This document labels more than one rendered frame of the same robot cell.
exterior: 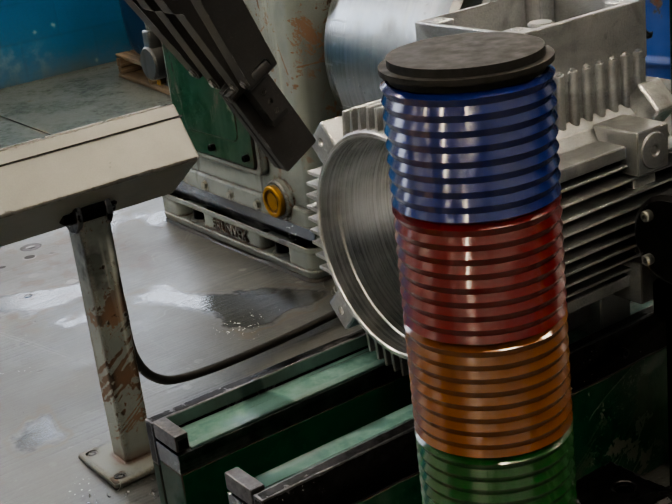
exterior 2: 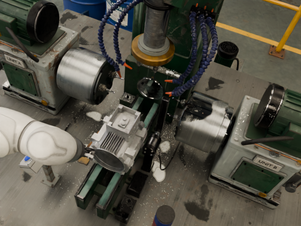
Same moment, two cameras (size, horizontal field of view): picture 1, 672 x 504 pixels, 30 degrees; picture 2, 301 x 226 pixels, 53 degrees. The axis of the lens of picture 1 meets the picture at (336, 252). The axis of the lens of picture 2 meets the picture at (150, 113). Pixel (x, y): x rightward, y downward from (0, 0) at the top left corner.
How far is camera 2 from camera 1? 0.89 m
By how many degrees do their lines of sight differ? 44
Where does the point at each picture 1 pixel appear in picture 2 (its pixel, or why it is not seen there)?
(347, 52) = (65, 86)
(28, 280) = not seen: outside the picture
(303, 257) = (52, 111)
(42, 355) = not seen: hidden behind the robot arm
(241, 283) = (39, 118)
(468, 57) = (168, 217)
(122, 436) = (50, 179)
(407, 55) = (160, 216)
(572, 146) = (133, 139)
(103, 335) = (47, 170)
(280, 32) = (45, 78)
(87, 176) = not seen: hidden behind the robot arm
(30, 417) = (21, 172)
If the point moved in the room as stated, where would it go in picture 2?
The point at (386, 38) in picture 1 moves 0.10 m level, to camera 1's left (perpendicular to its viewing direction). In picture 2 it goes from (75, 88) to (55, 95)
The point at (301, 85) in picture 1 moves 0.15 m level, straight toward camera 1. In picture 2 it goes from (51, 87) to (64, 108)
